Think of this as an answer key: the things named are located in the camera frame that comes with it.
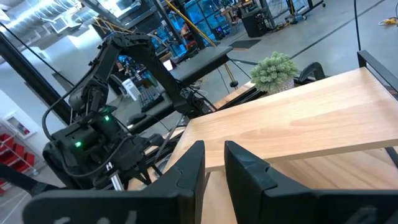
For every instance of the white wall cabinet red content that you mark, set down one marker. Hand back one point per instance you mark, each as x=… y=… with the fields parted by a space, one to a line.
x=19 y=126

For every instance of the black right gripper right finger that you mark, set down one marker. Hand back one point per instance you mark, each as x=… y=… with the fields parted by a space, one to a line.
x=280 y=205

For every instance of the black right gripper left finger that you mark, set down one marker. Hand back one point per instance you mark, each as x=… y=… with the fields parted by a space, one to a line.
x=161 y=202

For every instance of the red storage bin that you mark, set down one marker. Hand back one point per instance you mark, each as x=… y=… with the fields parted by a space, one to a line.
x=25 y=162
x=14 y=155
x=6 y=143

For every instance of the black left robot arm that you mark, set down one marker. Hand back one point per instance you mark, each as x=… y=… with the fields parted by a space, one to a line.
x=155 y=68

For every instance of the black equipment case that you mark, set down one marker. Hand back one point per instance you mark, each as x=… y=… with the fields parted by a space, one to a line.
x=254 y=22

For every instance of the green potted plant white pot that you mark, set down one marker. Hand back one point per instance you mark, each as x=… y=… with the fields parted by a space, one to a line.
x=273 y=70

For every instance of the black computer mouse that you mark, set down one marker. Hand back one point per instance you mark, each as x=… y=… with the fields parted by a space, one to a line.
x=136 y=119

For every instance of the black aluminium table frame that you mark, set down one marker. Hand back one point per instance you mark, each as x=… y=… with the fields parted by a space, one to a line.
x=28 y=182

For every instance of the plain black floor mat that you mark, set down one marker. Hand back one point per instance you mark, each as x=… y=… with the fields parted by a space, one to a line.
x=245 y=43

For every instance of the black computer keyboard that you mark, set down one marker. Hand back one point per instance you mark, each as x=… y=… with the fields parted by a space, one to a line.
x=150 y=98

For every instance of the white ribbed device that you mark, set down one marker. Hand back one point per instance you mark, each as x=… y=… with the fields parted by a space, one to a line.
x=131 y=89

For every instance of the dark monitor with lit screen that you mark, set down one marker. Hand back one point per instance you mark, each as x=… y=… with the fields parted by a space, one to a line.
x=168 y=64

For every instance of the dark grey desk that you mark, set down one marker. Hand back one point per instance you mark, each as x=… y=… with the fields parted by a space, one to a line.
x=202 y=63

